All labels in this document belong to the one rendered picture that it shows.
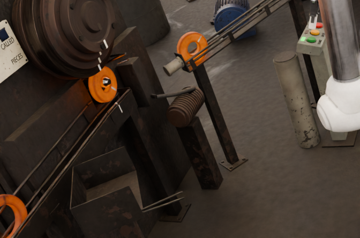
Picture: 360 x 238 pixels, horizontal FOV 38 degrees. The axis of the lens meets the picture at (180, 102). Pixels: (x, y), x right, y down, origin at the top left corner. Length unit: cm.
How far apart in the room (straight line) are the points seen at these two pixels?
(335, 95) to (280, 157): 99
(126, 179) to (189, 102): 69
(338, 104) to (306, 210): 72
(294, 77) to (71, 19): 114
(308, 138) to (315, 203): 43
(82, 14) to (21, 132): 51
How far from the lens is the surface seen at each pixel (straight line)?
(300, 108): 266
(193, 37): 252
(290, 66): 254
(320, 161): 269
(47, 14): 201
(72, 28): 199
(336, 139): 278
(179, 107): 244
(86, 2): 208
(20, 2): 205
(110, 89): 226
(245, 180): 270
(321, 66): 256
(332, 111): 187
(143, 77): 244
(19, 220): 194
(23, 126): 207
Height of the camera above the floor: 160
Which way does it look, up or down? 26 degrees down
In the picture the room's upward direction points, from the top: 22 degrees counter-clockwise
